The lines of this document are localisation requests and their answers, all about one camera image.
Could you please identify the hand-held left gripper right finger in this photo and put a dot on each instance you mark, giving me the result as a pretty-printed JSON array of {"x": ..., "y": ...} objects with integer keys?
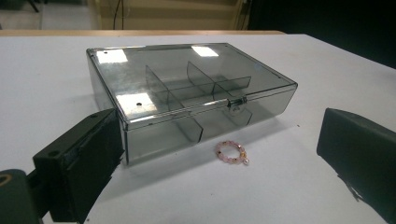
[{"x": 358, "y": 149}]

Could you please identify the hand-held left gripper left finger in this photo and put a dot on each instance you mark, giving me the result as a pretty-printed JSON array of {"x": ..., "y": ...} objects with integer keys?
[{"x": 77, "y": 161}]

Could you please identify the beige wooden panel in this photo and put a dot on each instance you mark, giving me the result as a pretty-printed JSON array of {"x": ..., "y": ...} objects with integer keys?
[{"x": 174, "y": 15}]

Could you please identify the transparent grey plastic box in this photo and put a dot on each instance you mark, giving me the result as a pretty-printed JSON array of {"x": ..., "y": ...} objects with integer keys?
[{"x": 140, "y": 74}]

